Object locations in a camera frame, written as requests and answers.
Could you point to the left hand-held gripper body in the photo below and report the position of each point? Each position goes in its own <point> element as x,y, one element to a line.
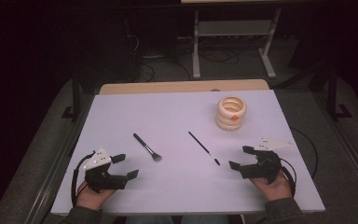
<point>101,180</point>

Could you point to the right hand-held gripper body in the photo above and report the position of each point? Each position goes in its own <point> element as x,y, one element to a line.
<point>264,168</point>

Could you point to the black makeup brush grey bristles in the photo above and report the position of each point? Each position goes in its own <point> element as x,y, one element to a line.
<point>143,143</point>

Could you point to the person's left hand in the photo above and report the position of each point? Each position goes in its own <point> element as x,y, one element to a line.
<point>90,200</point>

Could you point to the person's right hand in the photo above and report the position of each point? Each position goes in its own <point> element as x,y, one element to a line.
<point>275,191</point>

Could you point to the cream ribbed brush holder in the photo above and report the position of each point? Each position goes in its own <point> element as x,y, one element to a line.
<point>227,123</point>

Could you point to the thin black makeup brush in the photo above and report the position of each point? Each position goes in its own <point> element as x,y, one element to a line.
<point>200,144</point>

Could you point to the black metal stand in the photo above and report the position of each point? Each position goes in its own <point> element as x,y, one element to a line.
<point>76,96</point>
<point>333,93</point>

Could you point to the light wooden table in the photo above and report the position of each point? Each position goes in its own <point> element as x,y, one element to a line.
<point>167,86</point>

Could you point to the aluminium rail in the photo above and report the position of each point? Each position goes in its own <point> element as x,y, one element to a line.
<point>48,183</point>
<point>357,161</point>

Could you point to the white metal desk frame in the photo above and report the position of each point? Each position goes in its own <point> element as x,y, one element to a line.
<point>195,62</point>

